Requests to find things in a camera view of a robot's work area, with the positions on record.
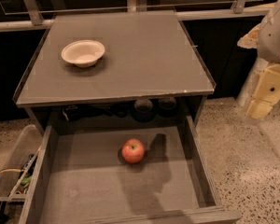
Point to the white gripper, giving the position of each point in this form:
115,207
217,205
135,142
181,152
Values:
275,39

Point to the red apple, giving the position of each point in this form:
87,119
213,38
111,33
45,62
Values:
133,151

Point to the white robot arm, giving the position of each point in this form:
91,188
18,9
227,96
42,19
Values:
245,96

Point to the grey cabinet with counter top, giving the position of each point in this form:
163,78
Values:
147,55

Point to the open grey top drawer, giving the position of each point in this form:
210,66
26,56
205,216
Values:
81,177

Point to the dark round can right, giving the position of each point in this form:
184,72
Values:
167,106

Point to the dark round can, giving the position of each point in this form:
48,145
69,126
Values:
167,106
143,110

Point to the dark round can left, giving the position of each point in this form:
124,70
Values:
143,110

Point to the white paper bowl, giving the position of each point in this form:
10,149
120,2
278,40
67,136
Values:
83,53

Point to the clear plastic bin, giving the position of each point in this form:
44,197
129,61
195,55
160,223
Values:
16,175

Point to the metal railing with glass panel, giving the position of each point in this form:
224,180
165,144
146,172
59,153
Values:
21,15

